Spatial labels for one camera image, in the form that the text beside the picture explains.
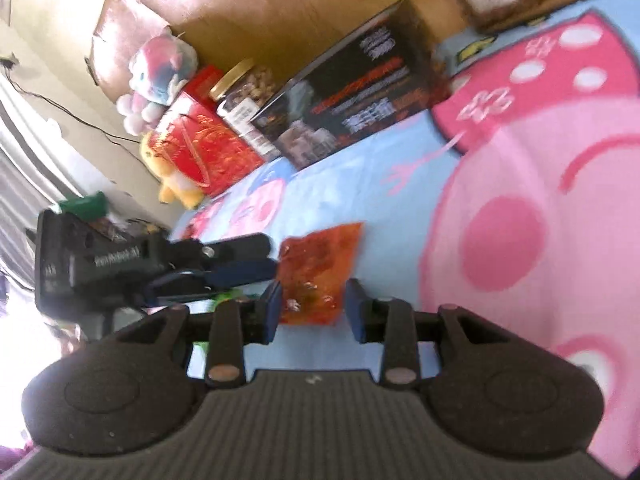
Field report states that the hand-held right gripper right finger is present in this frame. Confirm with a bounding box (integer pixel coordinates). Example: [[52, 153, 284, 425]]
[[345, 277, 526, 388]]

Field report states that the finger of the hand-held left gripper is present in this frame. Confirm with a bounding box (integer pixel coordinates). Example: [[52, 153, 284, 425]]
[[142, 259, 278, 303], [170, 232, 273, 271]]

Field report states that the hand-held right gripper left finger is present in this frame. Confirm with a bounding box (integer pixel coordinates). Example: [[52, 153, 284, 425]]
[[117, 280, 283, 388]]

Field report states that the red snack packet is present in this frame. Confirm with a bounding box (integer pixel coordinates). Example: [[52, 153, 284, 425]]
[[276, 222, 363, 327]]

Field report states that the green container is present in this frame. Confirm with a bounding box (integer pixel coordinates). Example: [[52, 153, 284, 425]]
[[57, 192, 108, 223]]

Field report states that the yellow plush toy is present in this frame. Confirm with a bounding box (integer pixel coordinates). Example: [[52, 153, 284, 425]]
[[140, 130, 206, 210]]

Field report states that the printed cartoon pig blanket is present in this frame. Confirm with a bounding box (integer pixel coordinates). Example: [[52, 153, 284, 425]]
[[170, 0, 640, 478]]

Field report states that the red gift bag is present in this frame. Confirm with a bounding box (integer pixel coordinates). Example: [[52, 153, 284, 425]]
[[150, 64, 266, 198]]

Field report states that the round nut jar gold lid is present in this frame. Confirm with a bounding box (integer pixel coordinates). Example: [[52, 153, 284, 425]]
[[209, 57, 281, 161]]

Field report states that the black printed box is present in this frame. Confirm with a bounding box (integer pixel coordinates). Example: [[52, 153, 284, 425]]
[[249, 0, 453, 171]]

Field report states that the pink plush toy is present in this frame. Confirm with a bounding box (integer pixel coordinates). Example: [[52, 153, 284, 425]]
[[116, 35, 198, 136]]

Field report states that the wooden headboard panel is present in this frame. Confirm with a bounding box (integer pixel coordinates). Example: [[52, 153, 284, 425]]
[[87, 0, 476, 106]]

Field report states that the black wall cable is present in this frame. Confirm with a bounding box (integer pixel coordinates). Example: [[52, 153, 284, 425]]
[[0, 57, 151, 171]]

